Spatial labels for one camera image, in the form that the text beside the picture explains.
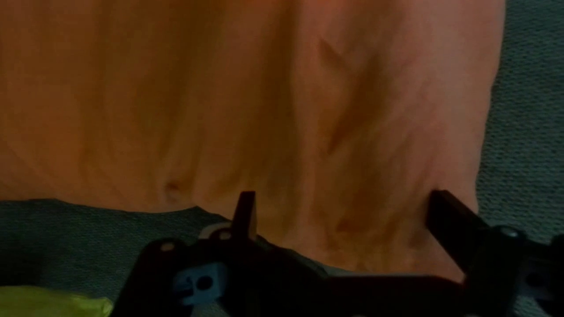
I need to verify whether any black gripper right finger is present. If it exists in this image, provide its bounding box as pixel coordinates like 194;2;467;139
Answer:
427;188;490;277

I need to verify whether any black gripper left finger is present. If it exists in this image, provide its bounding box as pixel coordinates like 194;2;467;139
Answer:
229;190;259;243

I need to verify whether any orange pillow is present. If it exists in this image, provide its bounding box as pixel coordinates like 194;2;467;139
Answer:
0;0;508;282

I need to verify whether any yellow pillow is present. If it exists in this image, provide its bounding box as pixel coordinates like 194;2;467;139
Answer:
0;285;116;317

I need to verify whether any grey fabric couch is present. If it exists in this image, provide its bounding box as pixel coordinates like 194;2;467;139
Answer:
0;0;564;317

